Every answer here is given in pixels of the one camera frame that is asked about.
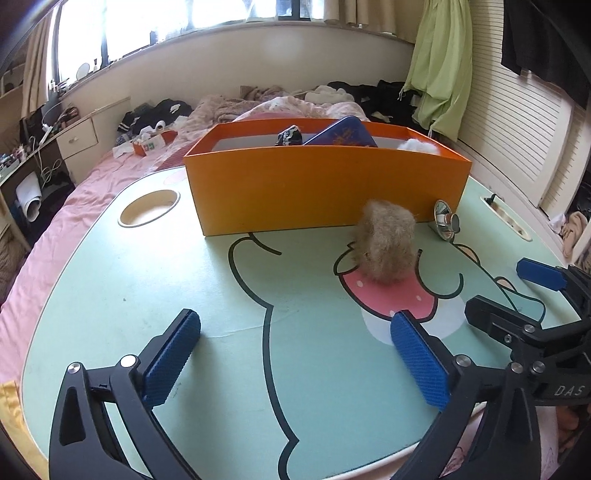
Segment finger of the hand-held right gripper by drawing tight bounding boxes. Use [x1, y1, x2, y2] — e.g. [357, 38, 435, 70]
[464, 296, 561, 365]
[516, 257, 591, 319]

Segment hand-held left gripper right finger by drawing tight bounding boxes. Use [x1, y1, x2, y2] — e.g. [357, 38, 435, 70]
[390, 309, 543, 480]

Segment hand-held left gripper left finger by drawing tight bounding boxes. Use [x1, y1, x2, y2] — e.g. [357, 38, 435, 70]
[48, 308, 202, 480]

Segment brown furry ball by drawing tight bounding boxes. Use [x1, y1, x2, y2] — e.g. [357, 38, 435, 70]
[353, 199, 419, 283]

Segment orange cardboard box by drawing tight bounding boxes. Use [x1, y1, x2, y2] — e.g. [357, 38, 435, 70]
[183, 119, 472, 237]

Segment green cartoon desktop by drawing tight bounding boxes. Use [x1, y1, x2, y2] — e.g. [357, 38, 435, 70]
[21, 164, 583, 480]

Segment beige clothes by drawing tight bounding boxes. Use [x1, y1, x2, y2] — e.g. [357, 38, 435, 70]
[549, 210, 591, 259]

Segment silver metal cone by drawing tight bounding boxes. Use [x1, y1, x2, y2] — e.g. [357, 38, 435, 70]
[431, 199, 462, 241]

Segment white louvered wardrobe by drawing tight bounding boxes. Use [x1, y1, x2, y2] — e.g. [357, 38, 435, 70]
[455, 0, 591, 217]

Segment yellow cloth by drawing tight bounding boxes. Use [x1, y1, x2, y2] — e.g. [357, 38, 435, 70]
[0, 381, 49, 480]

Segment pink bed sheet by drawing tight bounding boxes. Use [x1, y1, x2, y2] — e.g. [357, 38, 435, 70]
[0, 138, 204, 370]

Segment dark pink pillow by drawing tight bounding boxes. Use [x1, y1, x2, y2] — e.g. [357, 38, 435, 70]
[150, 141, 197, 178]

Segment orange white tissue box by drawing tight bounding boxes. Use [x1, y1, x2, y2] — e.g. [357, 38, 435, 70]
[133, 130, 178, 158]

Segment white rolled paper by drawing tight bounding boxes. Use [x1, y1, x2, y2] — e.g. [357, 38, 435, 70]
[14, 173, 45, 223]

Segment green curtain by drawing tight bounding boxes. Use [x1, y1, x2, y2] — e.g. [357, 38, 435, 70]
[405, 0, 476, 144]

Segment black hanging garment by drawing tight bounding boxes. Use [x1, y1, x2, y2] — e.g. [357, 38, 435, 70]
[501, 0, 591, 109]

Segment blue patterned box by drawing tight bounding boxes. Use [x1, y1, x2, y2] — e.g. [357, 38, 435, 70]
[302, 115, 378, 149]

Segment white drawer cabinet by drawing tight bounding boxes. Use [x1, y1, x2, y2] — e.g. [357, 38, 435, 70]
[55, 96, 132, 185]

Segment black striped clothes pile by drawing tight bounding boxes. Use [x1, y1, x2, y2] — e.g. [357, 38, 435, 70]
[115, 98, 194, 134]

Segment black white patterned cloth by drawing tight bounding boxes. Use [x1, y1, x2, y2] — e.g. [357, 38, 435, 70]
[276, 124, 304, 147]

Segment light pink fluffy comforter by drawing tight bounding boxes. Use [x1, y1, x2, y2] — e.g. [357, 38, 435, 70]
[178, 85, 370, 153]

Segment beige curtain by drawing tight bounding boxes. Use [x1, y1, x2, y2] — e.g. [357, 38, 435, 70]
[21, 14, 58, 118]

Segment window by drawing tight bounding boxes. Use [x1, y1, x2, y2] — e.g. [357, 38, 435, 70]
[51, 0, 342, 61]

